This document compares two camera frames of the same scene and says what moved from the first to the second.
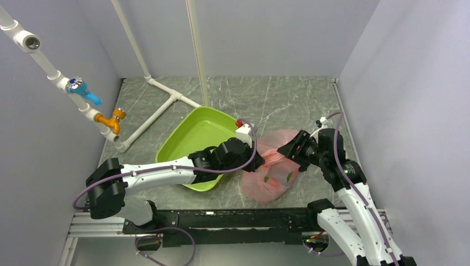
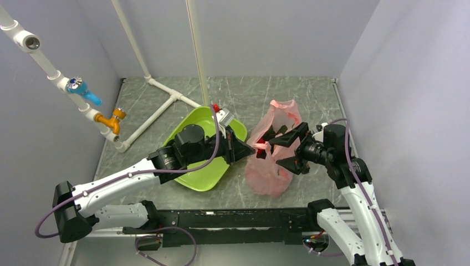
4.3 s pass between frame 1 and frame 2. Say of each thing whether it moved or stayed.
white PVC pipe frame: stayed
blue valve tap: stayed
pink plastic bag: moved
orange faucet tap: stayed
